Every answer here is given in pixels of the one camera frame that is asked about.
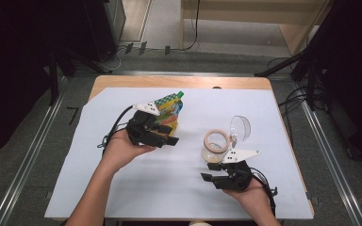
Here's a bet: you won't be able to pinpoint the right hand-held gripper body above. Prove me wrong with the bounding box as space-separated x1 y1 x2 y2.
214 148 261 193

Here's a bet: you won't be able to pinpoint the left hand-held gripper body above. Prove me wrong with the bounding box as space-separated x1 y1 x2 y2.
125 101 168 149

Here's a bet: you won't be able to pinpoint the clear glass jar with lid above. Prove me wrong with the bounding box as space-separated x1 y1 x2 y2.
200 115 253 165

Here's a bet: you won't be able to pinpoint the yellow spouted seasoning pouch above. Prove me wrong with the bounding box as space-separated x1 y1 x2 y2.
152 90 186 137

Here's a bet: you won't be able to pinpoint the person's right hand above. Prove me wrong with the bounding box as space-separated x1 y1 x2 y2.
222 178 276 218

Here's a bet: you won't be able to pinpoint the person's left hand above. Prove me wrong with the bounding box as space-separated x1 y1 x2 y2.
101 128 157 174

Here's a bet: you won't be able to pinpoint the white paper sheet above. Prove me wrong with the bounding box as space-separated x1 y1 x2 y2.
43 87 315 220

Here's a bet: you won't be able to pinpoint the black angled floor tape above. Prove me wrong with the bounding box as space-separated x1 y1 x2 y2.
66 106 80 126

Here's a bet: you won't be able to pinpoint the black metal stand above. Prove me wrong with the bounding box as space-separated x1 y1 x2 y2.
254 0 336 111
44 46 113 106

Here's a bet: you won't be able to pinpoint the black cabinet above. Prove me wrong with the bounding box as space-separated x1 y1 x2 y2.
84 0 127 63

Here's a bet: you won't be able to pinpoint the light wooden shelf unit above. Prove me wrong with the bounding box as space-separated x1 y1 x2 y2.
179 0 332 57

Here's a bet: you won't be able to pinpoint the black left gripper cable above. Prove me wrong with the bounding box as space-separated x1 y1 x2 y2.
96 105 135 157

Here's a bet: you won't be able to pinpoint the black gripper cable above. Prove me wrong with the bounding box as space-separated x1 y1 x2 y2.
96 105 135 157
249 167 279 218

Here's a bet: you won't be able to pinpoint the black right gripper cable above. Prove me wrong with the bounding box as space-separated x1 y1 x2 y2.
249 167 279 218

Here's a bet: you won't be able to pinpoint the metal floor rail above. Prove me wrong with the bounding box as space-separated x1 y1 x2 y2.
0 74 69 226
294 80 362 226
74 70 296 78

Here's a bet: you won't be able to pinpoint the white floor cable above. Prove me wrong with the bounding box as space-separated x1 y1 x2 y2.
107 46 124 72

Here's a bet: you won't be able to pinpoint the black floor cables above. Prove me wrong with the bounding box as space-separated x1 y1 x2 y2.
277 86 313 118

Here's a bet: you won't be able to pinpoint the black hanging cable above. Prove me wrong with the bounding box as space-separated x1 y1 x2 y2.
182 0 202 52

